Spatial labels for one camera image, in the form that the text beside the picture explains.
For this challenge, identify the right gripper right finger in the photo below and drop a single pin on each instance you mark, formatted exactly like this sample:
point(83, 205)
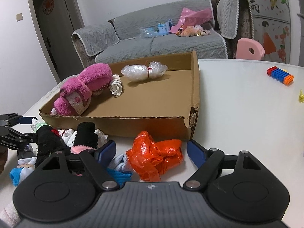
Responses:
point(208, 163)

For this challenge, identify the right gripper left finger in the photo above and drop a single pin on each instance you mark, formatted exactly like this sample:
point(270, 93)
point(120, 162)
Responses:
point(95, 164)

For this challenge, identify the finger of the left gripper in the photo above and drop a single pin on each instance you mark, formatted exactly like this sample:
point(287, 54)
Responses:
point(17, 119)
point(17, 141)

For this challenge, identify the blue sock bundle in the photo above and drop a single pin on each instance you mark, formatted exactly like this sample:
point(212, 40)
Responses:
point(120, 169)

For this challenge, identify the black sock bundle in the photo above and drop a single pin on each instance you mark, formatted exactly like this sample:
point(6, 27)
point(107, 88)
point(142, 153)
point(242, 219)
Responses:
point(49, 140)

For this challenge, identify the pink towel roll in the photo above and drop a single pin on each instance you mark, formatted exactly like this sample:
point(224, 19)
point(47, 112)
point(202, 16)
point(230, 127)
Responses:
point(76, 93)

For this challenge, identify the brown cardboard tray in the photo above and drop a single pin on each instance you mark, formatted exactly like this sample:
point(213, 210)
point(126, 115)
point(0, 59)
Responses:
point(167, 107)

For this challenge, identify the white cloth rosette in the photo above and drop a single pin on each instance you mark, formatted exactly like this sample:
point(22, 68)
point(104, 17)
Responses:
point(116, 86)

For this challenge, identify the yellow plastic piece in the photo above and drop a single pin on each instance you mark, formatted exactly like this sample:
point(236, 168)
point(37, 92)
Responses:
point(301, 98)

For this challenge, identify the colourful toy block strip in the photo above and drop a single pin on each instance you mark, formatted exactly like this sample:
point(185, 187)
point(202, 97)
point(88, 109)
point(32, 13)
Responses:
point(280, 75)

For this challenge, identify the pink plastic chair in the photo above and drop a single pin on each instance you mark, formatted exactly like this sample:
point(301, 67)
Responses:
point(249, 49)

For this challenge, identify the dark door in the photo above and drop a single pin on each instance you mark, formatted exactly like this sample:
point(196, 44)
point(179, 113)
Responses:
point(57, 20)

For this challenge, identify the grey covered sofa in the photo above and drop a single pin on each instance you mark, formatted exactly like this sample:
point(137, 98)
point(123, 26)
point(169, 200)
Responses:
point(134, 35)

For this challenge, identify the plush toy on sofa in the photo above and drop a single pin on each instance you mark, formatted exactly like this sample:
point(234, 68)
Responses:
point(189, 31)

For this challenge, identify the blue toy castle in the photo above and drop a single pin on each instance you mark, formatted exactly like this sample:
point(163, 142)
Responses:
point(164, 27)

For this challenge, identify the pink plastic bag on sofa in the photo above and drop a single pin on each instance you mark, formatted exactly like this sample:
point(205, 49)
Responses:
point(192, 18)

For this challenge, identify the decorated refrigerator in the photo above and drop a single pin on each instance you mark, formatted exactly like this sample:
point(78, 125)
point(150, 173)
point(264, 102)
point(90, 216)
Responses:
point(277, 27)

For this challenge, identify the light switch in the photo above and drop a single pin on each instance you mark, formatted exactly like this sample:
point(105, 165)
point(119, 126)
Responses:
point(19, 17)

